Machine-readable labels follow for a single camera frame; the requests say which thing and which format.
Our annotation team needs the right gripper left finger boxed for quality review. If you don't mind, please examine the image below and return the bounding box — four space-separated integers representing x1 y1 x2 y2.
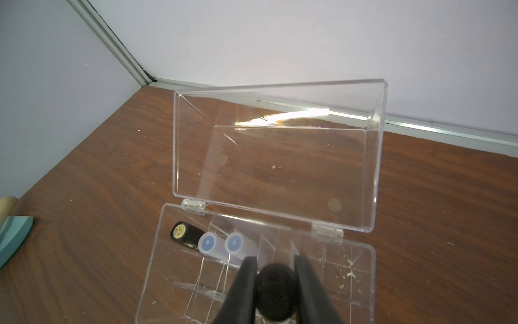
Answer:
213 256 258 324

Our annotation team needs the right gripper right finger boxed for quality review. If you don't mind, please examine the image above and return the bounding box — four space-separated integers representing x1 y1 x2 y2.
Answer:
294 255 343 324

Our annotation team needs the black lipstick pair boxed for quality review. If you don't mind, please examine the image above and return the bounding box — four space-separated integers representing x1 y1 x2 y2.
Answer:
254 263 299 321

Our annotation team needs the black lipstick gold band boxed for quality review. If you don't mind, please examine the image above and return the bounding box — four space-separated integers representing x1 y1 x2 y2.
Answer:
170 221 206 251

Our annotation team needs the clear acrylic lipstick organizer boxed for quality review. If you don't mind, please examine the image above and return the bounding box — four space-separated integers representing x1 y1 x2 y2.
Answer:
135 79 388 323

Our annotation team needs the teal dustpan tray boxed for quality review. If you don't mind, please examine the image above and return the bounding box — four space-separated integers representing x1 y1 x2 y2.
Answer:
0 216 34 267

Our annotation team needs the green rake wooden handle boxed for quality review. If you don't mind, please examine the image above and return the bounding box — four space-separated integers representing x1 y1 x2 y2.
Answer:
0 196 18 228

